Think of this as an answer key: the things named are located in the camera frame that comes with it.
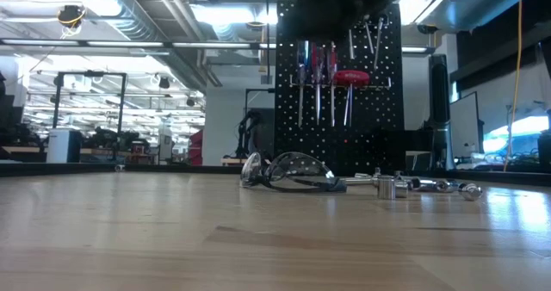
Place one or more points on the white panel monitor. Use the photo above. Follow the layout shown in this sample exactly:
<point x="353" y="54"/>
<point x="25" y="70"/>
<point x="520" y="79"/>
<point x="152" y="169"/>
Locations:
<point x="465" y="127"/>

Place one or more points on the small chrome adapter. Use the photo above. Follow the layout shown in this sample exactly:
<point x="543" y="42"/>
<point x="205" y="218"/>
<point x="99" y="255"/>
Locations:
<point x="470" y="192"/>

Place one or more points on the red cabinet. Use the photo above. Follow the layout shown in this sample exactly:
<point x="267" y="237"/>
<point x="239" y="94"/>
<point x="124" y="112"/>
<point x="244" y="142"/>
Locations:
<point x="197" y="146"/>

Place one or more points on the black ceiling spotlight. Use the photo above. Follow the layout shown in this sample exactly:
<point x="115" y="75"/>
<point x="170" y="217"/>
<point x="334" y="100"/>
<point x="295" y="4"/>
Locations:
<point x="164" y="83"/>
<point x="190" y="102"/>

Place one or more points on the black doorway frame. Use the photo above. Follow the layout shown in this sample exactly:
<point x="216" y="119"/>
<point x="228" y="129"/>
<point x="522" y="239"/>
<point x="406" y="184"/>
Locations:
<point x="246" y="110"/>

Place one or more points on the clear black safety glasses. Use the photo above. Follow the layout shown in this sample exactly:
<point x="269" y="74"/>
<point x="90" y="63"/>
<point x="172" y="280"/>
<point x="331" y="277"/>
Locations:
<point x="301" y="166"/>

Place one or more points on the light wooden desk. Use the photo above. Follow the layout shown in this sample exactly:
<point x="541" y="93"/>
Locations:
<point x="232" y="161"/>

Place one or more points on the black ceiling device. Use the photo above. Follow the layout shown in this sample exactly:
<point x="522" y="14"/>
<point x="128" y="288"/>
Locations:
<point x="70" y="15"/>

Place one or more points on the black metal pegboard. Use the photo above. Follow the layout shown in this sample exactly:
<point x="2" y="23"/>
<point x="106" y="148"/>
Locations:
<point x="379" y="110"/>

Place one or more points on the black jointed arm device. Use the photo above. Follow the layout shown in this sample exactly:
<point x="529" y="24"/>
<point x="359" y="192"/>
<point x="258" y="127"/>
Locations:
<point x="247" y="127"/>

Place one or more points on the white box cabinet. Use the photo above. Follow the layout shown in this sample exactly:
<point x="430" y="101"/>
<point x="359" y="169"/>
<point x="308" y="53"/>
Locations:
<point x="60" y="146"/>

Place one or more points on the black metal stand frame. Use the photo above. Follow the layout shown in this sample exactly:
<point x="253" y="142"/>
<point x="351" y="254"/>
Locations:
<point x="90" y="74"/>

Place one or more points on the silver ventilation duct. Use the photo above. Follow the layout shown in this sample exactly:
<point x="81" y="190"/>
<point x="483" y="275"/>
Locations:
<point x="129" y="15"/>

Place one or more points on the black plastic bin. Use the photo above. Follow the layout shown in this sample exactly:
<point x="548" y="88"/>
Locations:
<point x="400" y="153"/>

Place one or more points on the short chrome socket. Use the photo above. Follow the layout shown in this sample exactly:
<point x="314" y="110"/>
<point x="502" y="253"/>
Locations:
<point x="454" y="185"/>
<point x="386" y="187"/>

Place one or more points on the black tall column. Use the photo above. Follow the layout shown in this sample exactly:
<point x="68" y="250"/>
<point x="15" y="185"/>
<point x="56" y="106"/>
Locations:
<point x="439" y="110"/>

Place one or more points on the long ceiling light bar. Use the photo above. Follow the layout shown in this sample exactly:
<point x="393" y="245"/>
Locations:
<point x="129" y="44"/>

